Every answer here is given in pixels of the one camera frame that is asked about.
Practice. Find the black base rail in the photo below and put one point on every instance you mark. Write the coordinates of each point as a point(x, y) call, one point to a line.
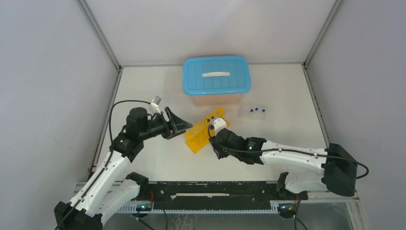
point(217, 196)

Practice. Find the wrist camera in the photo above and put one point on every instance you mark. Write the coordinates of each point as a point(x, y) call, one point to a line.
point(154, 105)
point(219, 124)

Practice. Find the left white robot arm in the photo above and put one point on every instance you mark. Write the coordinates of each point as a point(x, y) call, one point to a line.
point(94, 204)

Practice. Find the pink plastic storage box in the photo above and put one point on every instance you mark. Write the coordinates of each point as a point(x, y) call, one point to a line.
point(219, 99)

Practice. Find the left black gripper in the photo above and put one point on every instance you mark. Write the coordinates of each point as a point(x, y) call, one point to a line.
point(175, 122)

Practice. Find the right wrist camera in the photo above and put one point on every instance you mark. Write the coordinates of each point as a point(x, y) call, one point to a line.
point(219, 124)

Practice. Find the clear plastic well plate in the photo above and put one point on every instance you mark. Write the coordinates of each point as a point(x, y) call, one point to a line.
point(244, 111)

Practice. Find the yellow test tube rack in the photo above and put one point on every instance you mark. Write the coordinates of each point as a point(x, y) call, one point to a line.
point(197, 137)

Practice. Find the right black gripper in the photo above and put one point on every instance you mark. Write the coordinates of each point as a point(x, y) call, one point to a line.
point(219, 153)

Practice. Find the blue plastic box lid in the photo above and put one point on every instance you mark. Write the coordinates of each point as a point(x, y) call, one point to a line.
point(216, 75)

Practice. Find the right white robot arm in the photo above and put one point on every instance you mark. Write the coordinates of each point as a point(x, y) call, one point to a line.
point(331, 168)

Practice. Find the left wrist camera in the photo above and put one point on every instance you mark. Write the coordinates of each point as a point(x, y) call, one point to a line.
point(154, 105)

